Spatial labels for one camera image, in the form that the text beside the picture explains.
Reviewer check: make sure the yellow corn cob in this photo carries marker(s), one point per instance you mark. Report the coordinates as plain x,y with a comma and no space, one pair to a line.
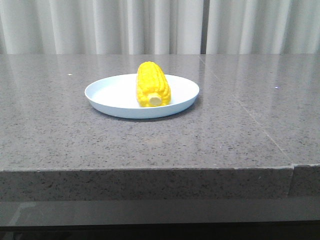
152,88

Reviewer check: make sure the light blue round plate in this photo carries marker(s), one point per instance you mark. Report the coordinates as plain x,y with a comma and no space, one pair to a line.
116,96

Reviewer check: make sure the white pleated curtain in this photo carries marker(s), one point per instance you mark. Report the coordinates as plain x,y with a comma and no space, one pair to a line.
160,27

